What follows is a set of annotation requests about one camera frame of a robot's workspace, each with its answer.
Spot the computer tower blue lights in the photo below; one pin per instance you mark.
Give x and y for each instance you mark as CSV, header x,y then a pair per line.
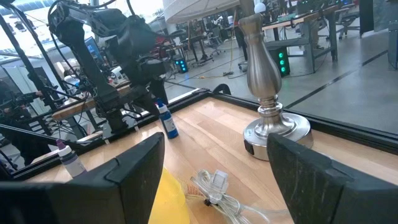
x,y
181,65

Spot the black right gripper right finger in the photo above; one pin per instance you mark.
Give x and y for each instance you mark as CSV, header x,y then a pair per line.
x,y
304,186

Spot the wooden office desk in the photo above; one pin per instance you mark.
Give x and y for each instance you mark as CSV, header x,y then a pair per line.
x,y
298,18

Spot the yellow mat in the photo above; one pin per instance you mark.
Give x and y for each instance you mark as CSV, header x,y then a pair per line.
x,y
169,202

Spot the black stand pole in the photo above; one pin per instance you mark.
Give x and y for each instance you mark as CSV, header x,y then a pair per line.
x,y
29,62

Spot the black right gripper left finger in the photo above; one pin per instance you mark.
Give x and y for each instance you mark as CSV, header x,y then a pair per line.
x,y
136,174

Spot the computer tower green lights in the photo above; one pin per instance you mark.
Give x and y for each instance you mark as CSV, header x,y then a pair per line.
x,y
280,60

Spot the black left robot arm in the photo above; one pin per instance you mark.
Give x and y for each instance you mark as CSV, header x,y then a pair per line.
x,y
82,62

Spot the silver table lamp white shade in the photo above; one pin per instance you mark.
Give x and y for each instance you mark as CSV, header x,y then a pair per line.
x,y
262,77

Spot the large purple food coloring bottle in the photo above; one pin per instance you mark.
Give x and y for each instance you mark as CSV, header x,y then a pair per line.
x,y
73,165

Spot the wooden neighbouring table top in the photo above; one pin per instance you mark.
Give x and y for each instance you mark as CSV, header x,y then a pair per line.
x,y
71,109

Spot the office chair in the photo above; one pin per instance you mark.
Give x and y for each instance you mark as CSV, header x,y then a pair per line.
x,y
348,18

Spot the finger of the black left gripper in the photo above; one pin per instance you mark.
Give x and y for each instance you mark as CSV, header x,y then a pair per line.
x,y
160,90
146,101

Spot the large blue food coloring bottle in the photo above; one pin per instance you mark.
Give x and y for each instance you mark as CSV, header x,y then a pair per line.
x,y
168,124

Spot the black aluminium table frame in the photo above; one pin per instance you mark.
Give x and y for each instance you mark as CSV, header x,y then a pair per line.
x,y
373,137

